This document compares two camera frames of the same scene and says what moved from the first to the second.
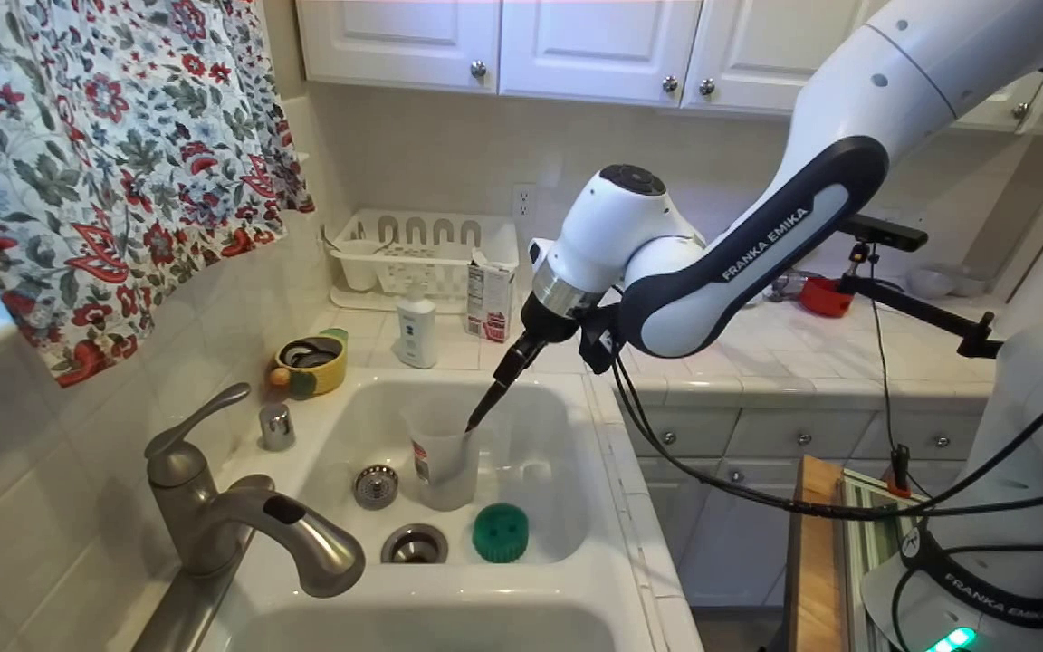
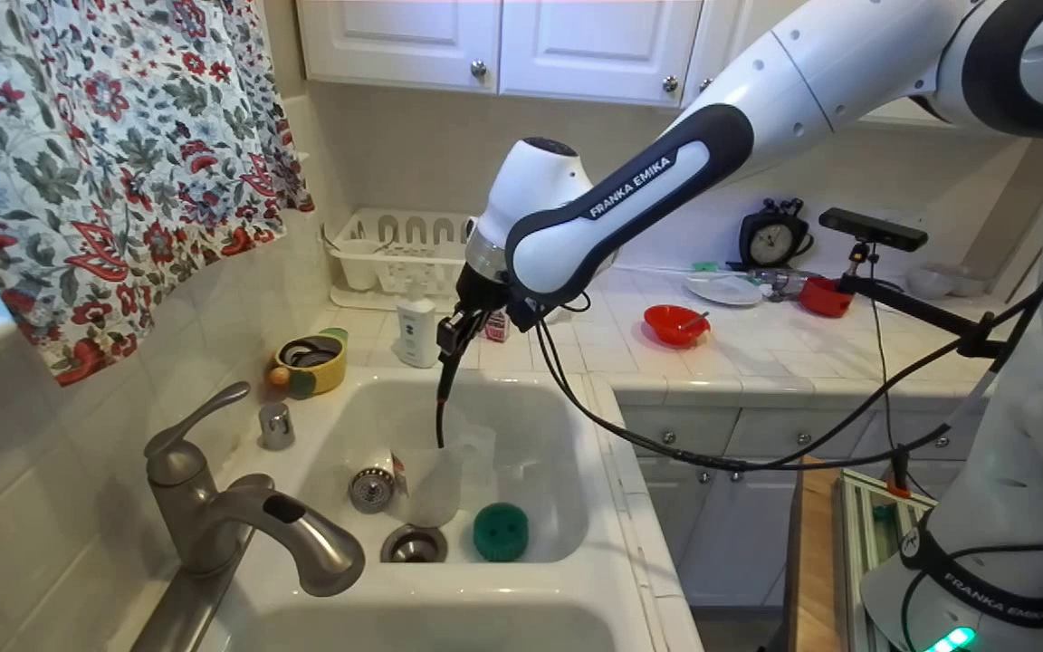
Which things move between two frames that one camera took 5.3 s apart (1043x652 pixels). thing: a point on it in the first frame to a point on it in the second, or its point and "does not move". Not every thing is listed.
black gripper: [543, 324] to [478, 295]
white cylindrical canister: [418, 334] does not move
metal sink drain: [415, 546] does not move
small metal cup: [276, 428] does not move
